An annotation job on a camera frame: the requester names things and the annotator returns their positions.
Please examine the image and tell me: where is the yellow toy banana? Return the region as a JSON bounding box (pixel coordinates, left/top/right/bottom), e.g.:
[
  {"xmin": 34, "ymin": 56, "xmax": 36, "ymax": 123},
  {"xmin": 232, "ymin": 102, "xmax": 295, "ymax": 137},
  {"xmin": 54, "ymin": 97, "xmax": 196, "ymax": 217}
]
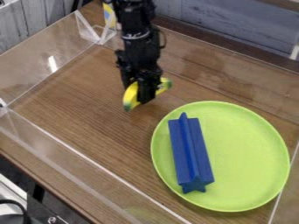
[{"xmin": 122, "ymin": 78, "xmax": 173, "ymax": 112}]

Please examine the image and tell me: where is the black cable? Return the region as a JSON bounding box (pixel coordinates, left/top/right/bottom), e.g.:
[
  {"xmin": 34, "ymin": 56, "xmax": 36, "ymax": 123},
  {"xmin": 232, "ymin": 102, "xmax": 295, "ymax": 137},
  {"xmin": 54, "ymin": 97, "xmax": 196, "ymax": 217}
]
[{"xmin": 0, "ymin": 199, "xmax": 30, "ymax": 224}]

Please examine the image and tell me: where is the clear acrylic enclosure wall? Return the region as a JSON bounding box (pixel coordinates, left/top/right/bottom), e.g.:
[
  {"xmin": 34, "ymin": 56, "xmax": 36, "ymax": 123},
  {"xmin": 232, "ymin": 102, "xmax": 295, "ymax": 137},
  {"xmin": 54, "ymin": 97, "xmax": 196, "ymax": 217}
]
[{"xmin": 0, "ymin": 16, "xmax": 299, "ymax": 224}]

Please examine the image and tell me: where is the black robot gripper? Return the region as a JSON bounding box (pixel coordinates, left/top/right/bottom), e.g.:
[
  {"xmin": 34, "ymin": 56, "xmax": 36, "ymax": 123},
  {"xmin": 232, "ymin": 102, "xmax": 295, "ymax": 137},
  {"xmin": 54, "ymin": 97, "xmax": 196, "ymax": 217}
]
[{"xmin": 114, "ymin": 30, "xmax": 162, "ymax": 104}]

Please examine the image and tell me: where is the green round plate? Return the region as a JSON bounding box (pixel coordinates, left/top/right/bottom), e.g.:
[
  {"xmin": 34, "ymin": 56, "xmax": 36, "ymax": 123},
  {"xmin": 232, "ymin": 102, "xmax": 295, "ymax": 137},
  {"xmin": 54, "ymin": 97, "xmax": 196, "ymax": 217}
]
[{"xmin": 150, "ymin": 101, "xmax": 289, "ymax": 212}]

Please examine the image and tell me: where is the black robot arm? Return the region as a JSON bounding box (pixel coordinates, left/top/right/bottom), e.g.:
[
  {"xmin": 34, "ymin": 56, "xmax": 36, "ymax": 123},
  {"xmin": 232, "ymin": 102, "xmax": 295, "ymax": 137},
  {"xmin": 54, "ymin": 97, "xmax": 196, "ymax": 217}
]
[{"xmin": 102, "ymin": 0, "xmax": 165, "ymax": 104}]

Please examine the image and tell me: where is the blue star-shaped block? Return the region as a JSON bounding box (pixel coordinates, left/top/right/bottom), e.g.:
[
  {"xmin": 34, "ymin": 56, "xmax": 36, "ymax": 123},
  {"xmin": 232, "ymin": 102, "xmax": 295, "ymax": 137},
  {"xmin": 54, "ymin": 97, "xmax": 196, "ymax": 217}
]
[{"xmin": 168, "ymin": 113, "xmax": 214, "ymax": 193}]

